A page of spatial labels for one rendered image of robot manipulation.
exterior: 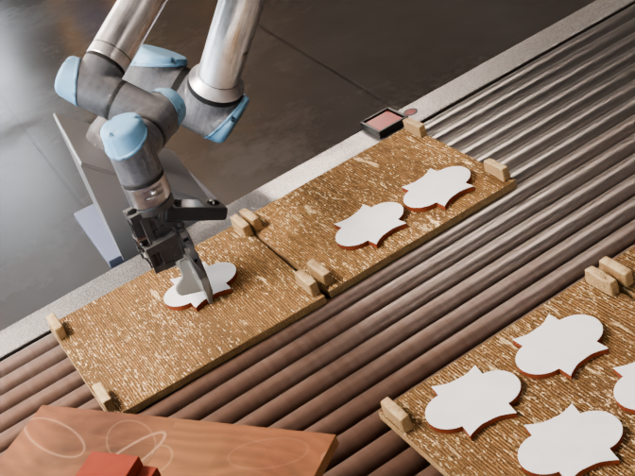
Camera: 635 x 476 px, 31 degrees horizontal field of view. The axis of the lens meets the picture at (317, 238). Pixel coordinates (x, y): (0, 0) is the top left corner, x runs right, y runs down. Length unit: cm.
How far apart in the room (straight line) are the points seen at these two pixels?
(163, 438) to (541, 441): 52
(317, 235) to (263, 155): 237
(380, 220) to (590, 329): 51
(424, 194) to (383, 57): 286
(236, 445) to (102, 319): 62
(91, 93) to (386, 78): 286
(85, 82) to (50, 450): 64
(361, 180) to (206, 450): 82
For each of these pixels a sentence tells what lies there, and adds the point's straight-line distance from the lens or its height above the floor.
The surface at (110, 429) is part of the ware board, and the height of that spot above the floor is 104.
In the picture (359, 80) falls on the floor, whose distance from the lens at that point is 482.
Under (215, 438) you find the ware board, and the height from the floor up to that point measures 104.
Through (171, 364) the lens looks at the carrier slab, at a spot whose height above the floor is 94.
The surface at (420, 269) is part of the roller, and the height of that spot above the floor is 92.
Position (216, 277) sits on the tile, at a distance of 210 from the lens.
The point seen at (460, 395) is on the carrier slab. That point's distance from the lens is 168.
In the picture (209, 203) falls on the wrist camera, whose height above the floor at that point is 109.
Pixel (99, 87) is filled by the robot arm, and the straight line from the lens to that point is 201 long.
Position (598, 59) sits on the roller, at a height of 92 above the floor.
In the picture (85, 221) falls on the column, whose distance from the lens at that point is 261.
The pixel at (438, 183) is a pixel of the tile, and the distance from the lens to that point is 215.
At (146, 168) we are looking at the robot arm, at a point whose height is 122.
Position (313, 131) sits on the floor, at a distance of 453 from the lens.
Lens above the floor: 206
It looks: 32 degrees down
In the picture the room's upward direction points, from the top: 19 degrees counter-clockwise
